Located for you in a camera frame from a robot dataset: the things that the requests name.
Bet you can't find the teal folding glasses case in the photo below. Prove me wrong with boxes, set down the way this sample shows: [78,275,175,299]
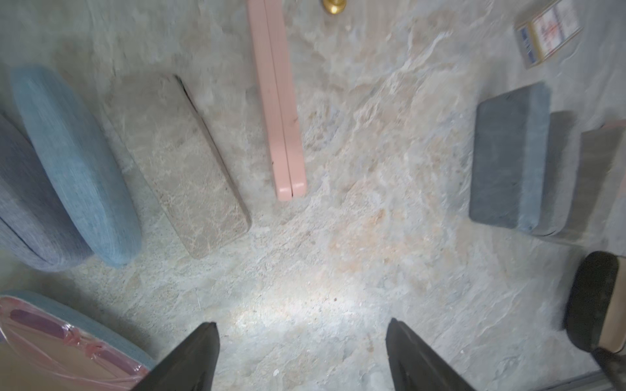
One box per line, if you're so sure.
[548,128,625,246]

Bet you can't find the small brass object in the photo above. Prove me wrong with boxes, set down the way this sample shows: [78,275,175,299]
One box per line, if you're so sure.
[322,0,347,15]

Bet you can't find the pink grey case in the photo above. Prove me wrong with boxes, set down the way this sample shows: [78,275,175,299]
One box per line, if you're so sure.
[246,0,307,201]

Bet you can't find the small pink card box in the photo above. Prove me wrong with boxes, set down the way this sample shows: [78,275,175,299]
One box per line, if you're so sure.
[514,0,582,68]

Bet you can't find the purple fabric glasses case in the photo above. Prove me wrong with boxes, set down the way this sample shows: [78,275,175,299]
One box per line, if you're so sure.
[1,117,94,272]

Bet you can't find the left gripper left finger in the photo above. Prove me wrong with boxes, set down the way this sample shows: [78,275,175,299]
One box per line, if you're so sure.
[132,323,220,391]

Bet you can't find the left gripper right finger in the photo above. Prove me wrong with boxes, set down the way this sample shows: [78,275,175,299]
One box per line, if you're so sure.
[386,318,475,391]

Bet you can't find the beige glasses case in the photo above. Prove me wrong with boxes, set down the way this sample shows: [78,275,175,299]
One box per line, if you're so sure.
[532,111,580,237]

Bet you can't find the black tan case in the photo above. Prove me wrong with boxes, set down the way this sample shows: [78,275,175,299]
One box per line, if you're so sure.
[563,250,626,391]

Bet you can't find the blue case pink glasses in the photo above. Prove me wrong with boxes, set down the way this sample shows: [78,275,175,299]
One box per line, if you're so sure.
[1,291,156,390]

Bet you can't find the tan blue glasses case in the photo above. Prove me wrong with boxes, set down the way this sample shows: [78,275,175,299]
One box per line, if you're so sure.
[10,65,142,267]

